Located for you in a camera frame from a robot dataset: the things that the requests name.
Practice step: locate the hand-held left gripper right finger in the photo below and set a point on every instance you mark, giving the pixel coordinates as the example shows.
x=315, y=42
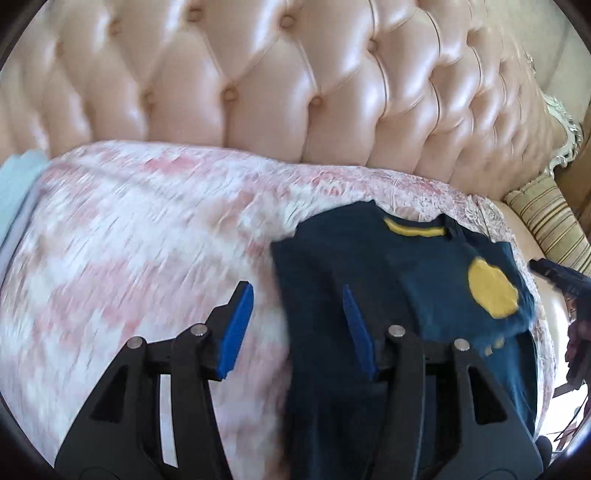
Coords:
x=358, y=332

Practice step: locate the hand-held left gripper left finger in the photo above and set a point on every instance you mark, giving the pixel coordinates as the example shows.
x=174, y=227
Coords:
x=235, y=332

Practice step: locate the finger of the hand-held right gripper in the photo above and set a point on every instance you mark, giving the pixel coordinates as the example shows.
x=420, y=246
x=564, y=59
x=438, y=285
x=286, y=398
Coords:
x=563, y=279

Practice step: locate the navy sweatshirt with yellow print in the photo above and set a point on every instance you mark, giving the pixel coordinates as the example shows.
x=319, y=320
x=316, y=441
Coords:
x=415, y=272

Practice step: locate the striped beige cushion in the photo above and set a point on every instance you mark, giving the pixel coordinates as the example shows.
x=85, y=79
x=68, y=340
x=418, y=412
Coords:
x=554, y=221

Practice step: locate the pink floral bedspread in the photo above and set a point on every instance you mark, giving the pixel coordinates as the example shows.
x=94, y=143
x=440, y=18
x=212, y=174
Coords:
x=138, y=254

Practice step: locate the carved white sofa trim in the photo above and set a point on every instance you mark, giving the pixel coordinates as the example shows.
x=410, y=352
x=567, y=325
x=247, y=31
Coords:
x=563, y=124

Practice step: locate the tufted beige leather headboard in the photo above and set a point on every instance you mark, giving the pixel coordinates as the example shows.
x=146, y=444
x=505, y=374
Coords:
x=277, y=78

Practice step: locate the light teal cloth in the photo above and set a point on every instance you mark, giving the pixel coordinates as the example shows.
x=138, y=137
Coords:
x=18, y=194

